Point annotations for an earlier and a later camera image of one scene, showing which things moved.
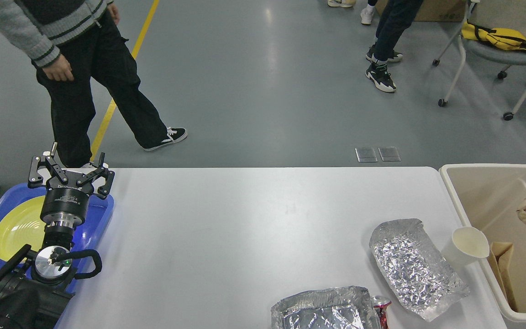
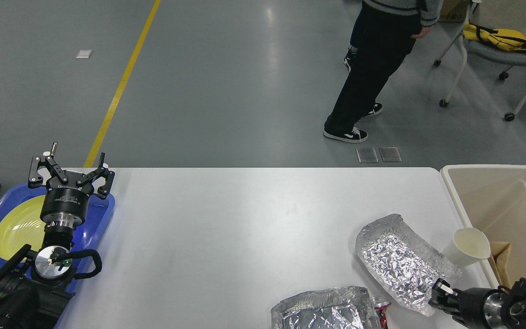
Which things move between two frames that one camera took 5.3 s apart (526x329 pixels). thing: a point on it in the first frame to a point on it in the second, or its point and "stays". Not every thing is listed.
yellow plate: (21, 225) stays
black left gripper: (65, 205) stays
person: (74, 45) to (381, 39)
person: (396, 17) to (359, 59)
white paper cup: (466, 245) stays
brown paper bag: (500, 255) stays
